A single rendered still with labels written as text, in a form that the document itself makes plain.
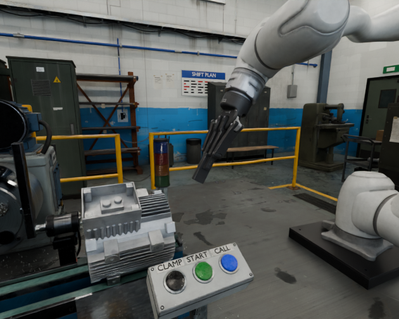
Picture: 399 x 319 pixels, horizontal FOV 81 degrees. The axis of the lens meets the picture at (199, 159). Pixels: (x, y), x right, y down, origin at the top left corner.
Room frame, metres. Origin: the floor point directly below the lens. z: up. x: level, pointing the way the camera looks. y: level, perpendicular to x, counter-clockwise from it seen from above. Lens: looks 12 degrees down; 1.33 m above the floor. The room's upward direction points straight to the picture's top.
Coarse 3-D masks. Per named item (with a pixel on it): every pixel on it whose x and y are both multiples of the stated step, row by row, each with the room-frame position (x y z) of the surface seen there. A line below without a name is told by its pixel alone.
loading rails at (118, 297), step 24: (72, 264) 0.54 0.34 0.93; (0, 288) 0.47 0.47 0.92; (24, 288) 0.47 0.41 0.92; (48, 288) 0.49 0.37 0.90; (72, 288) 0.51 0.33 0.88; (96, 288) 0.47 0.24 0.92; (120, 288) 0.46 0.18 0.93; (144, 288) 0.48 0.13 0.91; (0, 312) 0.45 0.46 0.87; (24, 312) 0.39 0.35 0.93; (48, 312) 0.40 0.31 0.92; (72, 312) 0.42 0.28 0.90; (96, 312) 0.44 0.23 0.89; (120, 312) 0.46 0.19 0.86; (144, 312) 0.48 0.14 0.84
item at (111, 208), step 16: (96, 192) 0.53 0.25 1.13; (112, 192) 0.55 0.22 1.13; (128, 192) 0.55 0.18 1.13; (96, 208) 0.50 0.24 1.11; (112, 208) 0.50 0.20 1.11; (128, 208) 0.52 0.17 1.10; (96, 224) 0.45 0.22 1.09; (112, 224) 0.47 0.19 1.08; (128, 224) 0.49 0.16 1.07; (96, 240) 0.46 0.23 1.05
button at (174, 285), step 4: (172, 272) 0.32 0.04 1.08; (176, 272) 0.32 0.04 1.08; (180, 272) 0.33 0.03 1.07; (168, 276) 0.32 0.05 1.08; (172, 276) 0.32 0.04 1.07; (176, 276) 0.32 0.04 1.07; (180, 276) 0.32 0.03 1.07; (168, 280) 0.31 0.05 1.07; (172, 280) 0.31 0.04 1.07; (176, 280) 0.31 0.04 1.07; (180, 280) 0.31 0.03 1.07; (184, 280) 0.32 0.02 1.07; (168, 284) 0.31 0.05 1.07; (172, 284) 0.31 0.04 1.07; (176, 284) 0.31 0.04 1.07; (180, 284) 0.31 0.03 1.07; (168, 288) 0.30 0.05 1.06; (172, 288) 0.30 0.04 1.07; (176, 288) 0.30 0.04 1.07; (180, 288) 0.31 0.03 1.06
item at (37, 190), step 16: (0, 176) 0.62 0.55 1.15; (32, 176) 0.76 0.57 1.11; (0, 192) 0.60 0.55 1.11; (16, 192) 0.62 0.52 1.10; (32, 192) 0.67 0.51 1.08; (0, 208) 0.58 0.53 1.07; (16, 208) 0.62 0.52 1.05; (0, 224) 0.60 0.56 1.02; (16, 224) 0.61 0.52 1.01; (0, 240) 0.59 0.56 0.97; (16, 240) 0.61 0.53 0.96
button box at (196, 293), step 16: (192, 256) 0.36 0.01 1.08; (208, 256) 0.36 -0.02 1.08; (240, 256) 0.38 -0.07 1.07; (160, 272) 0.32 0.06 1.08; (192, 272) 0.33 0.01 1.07; (224, 272) 0.34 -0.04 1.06; (240, 272) 0.35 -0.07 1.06; (160, 288) 0.30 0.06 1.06; (192, 288) 0.31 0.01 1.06; (208, 288) 0.32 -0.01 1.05; (224, 288) 0.32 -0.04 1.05; (240, 288) 0.35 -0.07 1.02; (160, 304) 0.28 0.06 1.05; (176, 304) 0.29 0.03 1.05; (192, 304) 0.31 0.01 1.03
